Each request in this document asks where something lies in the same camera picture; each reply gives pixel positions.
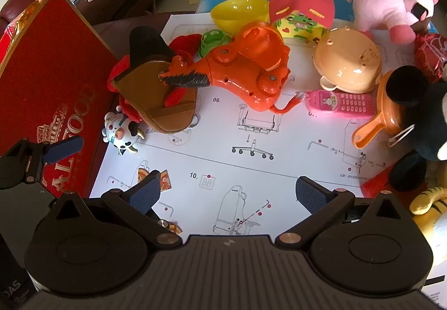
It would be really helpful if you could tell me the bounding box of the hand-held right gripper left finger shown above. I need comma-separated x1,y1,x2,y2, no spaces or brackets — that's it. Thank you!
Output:
49,169,184,248

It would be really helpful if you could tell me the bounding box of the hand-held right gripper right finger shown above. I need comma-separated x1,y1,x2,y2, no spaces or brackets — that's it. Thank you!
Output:
275,175,414,249

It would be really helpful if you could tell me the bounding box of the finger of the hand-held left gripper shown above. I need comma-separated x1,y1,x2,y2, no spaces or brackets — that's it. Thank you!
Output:
0,137,84,191

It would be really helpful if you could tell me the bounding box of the red cardboard box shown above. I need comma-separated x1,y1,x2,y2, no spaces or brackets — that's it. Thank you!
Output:
0,0,121,199

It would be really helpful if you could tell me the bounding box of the food picture card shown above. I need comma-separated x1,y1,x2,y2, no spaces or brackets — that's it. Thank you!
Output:
134,168,172,192
160,219,183,236

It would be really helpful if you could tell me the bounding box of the white instruction paper sheet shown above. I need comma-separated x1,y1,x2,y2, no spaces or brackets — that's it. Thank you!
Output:
89,13,402,237

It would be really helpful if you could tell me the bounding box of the cow figurine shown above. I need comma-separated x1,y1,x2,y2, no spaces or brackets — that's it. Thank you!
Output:
103,105,145,157

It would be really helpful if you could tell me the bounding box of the flat red board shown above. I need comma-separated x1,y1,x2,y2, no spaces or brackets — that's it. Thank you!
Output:
361,163,402,199

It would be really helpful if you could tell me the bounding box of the pink toy phone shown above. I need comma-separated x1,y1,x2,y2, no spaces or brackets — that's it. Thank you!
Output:
306,90,375,118

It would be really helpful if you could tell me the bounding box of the brown and red plush toy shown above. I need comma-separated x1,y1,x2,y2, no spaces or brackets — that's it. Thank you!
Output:
115,26,199,134

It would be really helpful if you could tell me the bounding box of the orange toy frying pan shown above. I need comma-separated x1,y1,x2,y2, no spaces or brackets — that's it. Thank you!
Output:
351,69,416,150

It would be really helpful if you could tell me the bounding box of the yellow tiger plush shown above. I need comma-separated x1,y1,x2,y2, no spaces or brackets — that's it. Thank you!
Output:
408,186,447,251

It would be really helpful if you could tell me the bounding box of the black mouse plush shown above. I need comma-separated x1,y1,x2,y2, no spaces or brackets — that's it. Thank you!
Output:
384,65,447,192

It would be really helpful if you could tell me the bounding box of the beige toy pot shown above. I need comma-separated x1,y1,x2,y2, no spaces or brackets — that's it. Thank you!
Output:
312,26,384,94

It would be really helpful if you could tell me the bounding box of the orange plastic toy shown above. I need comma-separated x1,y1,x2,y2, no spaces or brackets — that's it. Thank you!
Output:
159,22,308,115

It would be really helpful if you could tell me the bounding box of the green plastic toy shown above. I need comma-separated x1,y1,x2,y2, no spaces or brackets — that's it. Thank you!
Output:
199,30,233,58

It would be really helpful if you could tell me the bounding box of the yellow green printed box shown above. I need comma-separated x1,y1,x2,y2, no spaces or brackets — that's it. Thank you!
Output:
276,10,327,43

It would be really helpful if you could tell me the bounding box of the red foil ball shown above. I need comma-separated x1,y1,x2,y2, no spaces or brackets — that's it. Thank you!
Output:
414,33,447,83

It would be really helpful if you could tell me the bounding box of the yellow plastic bowl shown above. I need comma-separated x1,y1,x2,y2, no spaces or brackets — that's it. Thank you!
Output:
210,0,270,34

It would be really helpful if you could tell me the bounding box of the pink pig plush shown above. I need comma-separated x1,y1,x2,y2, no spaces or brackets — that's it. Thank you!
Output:
346,0,439,45

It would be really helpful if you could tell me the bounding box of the white wire toy whisk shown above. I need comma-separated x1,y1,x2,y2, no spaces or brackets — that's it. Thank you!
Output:
387,124,416,148

